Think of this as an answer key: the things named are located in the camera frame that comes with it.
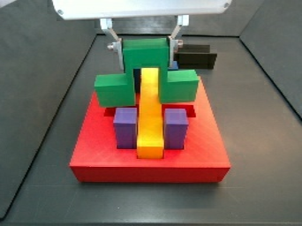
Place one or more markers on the black angle fixture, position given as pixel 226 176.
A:
pixel 196 57

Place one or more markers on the yellow long bar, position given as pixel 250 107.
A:
pixel 150 139

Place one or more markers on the purple post right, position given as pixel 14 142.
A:
pixel 176 128

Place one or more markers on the blue post right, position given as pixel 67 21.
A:
pixel 173 67

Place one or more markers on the red base board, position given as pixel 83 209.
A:
pixel 201 163

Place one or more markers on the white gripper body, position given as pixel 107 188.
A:
pixel 111 9

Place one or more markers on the green bridge-shaped block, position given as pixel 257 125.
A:
pixel 148 53

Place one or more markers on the purple post left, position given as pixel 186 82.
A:
pixel 125 123

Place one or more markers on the blue post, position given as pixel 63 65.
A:
pixel 137 79
pixel 173 67

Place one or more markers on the blue post left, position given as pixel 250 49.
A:
pixel 137 79

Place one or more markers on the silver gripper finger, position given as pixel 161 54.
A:
pixel 176 43
pixel 117 44

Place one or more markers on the purple post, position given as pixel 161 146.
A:
pixel 125 123
pixel 176 128

